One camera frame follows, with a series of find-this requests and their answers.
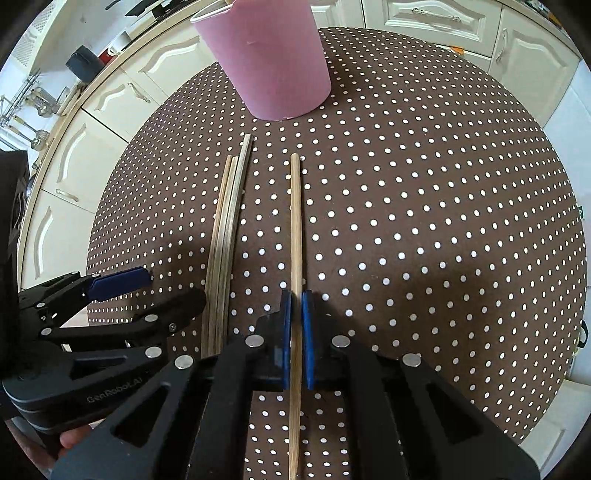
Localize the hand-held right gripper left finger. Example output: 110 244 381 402
51 290 294 480

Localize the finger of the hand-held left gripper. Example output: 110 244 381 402
39 288 206 370
18 269 153 320

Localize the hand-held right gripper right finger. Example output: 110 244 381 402
301 290 541 480

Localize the wooden chopstick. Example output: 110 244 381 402
210 157 240 357
202 155 233 358
289 154 304 480

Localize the bundle of wooden sticks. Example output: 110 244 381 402
217 134 254 354

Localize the pink cup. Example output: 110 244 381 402
191 0 332 121

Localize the person's left hand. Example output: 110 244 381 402
58 424 94 452

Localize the black appliance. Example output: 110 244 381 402
0 150 31 296

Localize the cream kitchen cabinet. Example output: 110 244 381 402
18 0 591 467

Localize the brown polka-dot tablecloth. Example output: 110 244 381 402
85 25 583 480

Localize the beige kitchen countertop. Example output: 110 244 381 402
16 0 232 278

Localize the black box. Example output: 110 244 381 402
66 45 100 77

